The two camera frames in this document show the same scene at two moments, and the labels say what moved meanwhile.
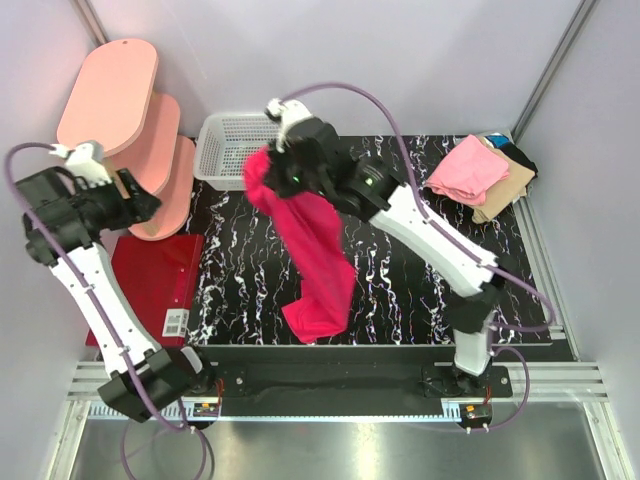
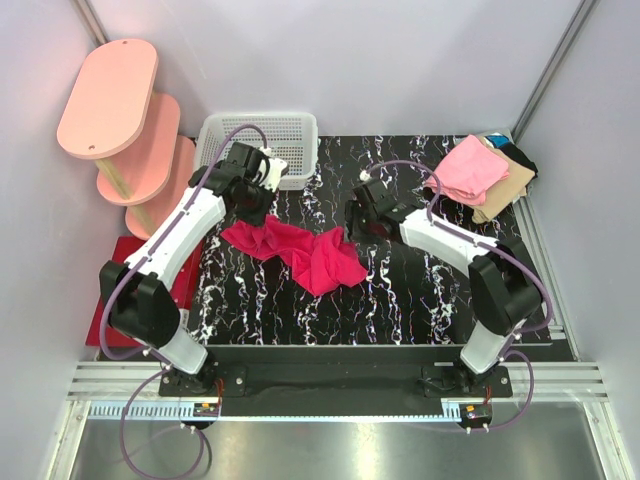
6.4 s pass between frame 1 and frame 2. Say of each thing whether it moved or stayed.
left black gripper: moved
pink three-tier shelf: stayed
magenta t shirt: moved
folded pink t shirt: stayed
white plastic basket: stayed
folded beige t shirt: stayed
